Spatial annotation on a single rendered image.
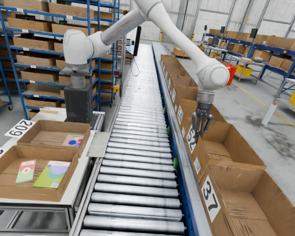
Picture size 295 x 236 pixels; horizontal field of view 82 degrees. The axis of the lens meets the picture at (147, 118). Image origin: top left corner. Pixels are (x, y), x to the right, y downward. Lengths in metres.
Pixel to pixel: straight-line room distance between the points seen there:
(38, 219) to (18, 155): 0.77
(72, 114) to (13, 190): 0.70
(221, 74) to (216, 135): 0.62
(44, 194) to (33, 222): 0.93
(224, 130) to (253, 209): 0.51
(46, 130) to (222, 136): 1.33
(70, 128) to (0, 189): 0.60
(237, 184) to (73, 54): 1.29
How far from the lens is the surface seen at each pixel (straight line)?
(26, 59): 2.69
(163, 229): 0.99
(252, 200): 1.10
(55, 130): 1.53
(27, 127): 1.46
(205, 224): 0.89
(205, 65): 0.81
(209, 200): 0.88
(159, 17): 1.02
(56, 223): 1.89
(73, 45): 1.36
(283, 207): 0.98
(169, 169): 1.24
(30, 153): 1.31
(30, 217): 1.99
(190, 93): 1.95
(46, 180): 1.11
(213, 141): 1.32
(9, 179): 1.24
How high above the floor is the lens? 1.60
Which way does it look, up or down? 29 degrees down
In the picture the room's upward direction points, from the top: 8 degrees clockwise
